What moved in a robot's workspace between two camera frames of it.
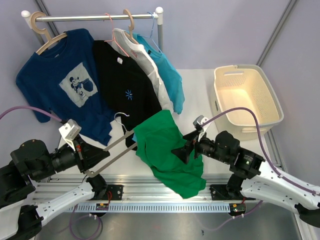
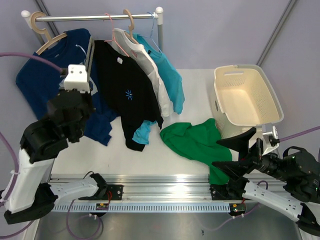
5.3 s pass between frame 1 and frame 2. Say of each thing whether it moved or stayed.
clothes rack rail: stayed
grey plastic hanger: moved
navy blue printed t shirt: stayed
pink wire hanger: stayed
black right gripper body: moved
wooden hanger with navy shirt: stayed
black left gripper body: moved
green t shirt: moved
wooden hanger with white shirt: stayed
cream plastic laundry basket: stayed
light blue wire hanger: stayed
